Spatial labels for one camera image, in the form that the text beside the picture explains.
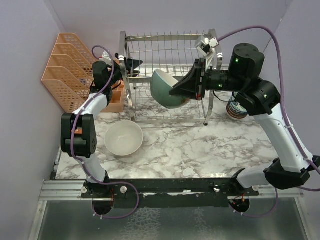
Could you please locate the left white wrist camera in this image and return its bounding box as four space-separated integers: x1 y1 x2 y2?
98 51 112 65

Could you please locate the orange plastic file organizer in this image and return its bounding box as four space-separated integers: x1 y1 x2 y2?
39 33 126 114

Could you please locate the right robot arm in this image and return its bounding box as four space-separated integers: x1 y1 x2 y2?
169 43 320 196

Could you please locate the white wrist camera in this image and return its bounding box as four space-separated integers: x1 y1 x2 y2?
98 51 112 65
195 35 223 71

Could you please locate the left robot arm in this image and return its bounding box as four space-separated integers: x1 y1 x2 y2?
60 50 123 198

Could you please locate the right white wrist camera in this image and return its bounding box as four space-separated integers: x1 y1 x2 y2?
195 35 223 71

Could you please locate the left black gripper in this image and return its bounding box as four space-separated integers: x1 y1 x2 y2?
107 54 144 88

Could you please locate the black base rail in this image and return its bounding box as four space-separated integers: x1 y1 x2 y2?
81 177 259 209

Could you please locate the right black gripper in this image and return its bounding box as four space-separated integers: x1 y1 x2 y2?
169 57 246 102

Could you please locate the green patterned small bowl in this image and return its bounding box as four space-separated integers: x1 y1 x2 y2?
229 92 246 112

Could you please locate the aluminium frame rail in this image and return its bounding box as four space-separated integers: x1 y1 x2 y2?
39 180 84 201

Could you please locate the steel two-tier dish rack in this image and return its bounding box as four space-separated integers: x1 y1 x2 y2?
118 28 224 126

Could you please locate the large teal ceramic bowl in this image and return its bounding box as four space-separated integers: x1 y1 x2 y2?
150 69 191 109

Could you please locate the large cream ceramic bowl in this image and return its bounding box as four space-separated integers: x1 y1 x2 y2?
104 120 144 157

